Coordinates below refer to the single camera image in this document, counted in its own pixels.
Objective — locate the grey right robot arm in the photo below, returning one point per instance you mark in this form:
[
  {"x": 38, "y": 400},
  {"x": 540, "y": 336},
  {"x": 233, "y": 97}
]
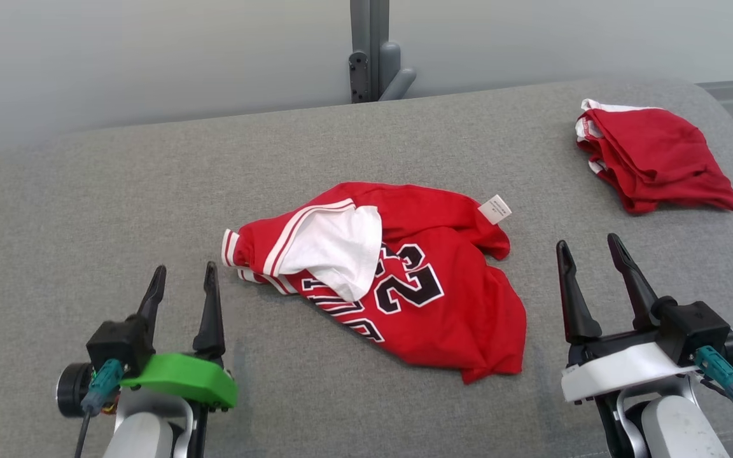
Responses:
[{"x": 672, "y": 426}]

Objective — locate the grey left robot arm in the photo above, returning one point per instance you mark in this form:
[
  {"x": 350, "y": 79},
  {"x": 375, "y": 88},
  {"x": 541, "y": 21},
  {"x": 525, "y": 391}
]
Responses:
[{"x": 140, "y": 432}]

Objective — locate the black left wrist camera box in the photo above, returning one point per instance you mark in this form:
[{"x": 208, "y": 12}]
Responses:
[{"x": 115, "y": 343}]

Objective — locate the red white jersey shirt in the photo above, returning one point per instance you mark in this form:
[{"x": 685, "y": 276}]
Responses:
[{"x": 455, "y": 318}]

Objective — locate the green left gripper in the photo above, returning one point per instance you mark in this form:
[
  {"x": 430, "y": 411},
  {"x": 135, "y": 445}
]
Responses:
[{"x": 188, "y": 378}]

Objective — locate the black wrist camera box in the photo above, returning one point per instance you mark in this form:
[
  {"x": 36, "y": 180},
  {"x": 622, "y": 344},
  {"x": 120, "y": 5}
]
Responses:
[
  {"x": 697, "y": 327},
  {"x": 115, "y": 343}
]

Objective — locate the grey partition post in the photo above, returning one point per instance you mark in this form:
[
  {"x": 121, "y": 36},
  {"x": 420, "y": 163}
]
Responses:
[{"x": 369, "y": 51}]

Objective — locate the red white-striped shorts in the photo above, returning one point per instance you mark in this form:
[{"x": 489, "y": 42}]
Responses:
[{"x": 653, "y": 159}]

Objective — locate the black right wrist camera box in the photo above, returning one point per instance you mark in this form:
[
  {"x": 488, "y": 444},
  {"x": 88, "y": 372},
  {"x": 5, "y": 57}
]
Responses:
[{"x": 697, "y": 327}]

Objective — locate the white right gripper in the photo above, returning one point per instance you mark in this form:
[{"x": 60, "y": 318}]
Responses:
[{"x": 621, "y": 369}]

